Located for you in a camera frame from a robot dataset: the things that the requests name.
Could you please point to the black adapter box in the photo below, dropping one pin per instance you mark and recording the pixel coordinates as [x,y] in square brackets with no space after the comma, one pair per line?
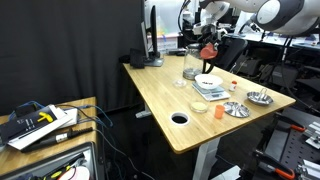
[25,109]

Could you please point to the glass electric kettle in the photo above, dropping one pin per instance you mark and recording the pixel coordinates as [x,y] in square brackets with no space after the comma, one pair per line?
[190,74]

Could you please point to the black handheld tool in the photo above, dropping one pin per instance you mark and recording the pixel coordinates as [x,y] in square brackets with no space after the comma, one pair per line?
[43,141]

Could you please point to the steel bowl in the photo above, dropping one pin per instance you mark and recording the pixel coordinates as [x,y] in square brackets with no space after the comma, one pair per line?
[255,99]

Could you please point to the black perforated bench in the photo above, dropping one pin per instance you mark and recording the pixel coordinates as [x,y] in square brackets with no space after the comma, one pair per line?
[293,150]

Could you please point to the black small desk device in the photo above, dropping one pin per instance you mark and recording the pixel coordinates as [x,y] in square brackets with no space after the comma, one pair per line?
[176,52]

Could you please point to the small orange cup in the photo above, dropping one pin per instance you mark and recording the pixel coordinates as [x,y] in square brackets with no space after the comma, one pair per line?
[219,112]

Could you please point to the white desk leg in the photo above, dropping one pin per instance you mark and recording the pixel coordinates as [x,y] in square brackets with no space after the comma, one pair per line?
[143,114]
[205,160]

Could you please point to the small clear glass dish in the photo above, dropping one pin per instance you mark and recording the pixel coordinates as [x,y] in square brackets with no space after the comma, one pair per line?
[180,83]

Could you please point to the wooden side table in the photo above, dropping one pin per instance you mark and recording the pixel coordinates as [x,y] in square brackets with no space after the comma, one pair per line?
[85,138]

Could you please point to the white round disc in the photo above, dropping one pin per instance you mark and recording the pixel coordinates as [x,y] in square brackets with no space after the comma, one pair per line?
[78,173]

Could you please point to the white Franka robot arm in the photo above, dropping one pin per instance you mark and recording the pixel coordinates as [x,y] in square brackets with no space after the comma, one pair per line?
[290,13]

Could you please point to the black small box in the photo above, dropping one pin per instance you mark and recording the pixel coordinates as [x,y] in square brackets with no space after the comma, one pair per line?
[137,59]

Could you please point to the red plastic cup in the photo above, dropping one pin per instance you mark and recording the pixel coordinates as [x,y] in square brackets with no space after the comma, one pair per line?
[208,52]

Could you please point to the white bowl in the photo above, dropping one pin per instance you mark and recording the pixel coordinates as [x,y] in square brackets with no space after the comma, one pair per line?
[213,79]

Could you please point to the metal block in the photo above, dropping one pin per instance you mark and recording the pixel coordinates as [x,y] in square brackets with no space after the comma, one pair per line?
[310,170]
[313,140]

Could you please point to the dark red beans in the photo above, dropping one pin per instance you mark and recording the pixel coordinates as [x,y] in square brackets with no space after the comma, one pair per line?
[207,83]

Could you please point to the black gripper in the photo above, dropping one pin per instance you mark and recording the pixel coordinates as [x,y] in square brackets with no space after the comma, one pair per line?
[208,33]

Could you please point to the small white bottle red cap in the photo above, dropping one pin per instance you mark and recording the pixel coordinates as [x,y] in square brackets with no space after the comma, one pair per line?
[233,86]

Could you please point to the grey tool case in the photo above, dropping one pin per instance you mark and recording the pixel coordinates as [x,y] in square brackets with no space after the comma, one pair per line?
[94,156]

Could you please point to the black office chair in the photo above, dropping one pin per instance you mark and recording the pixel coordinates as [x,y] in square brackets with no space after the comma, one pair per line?
[233,53]

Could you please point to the white paper book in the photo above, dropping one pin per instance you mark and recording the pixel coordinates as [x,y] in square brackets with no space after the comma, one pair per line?
[66,120]

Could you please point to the white printed cardboard box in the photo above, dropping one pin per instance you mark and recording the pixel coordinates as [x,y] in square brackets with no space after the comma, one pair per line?
[166,43]

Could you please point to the round fluted steel plate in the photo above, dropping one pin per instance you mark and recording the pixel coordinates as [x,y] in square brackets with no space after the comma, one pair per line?
[236,109]

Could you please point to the white kitchen scale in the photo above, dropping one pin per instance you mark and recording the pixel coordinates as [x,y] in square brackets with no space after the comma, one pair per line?
[213,95]

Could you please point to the black curtain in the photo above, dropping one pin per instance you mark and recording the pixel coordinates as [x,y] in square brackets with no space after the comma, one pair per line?
[66,50]

